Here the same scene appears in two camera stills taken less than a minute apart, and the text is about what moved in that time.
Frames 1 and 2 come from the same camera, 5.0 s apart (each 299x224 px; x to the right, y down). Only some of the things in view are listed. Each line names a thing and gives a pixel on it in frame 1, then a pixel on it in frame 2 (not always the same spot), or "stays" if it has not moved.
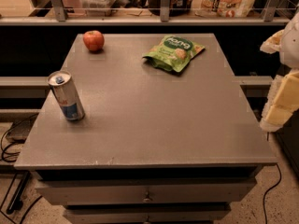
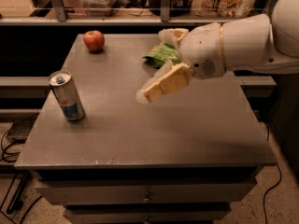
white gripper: [291, 47] → [202, 50]
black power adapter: [21, 130] stays
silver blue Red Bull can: [67, 95] stays
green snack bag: [173, 52] stays
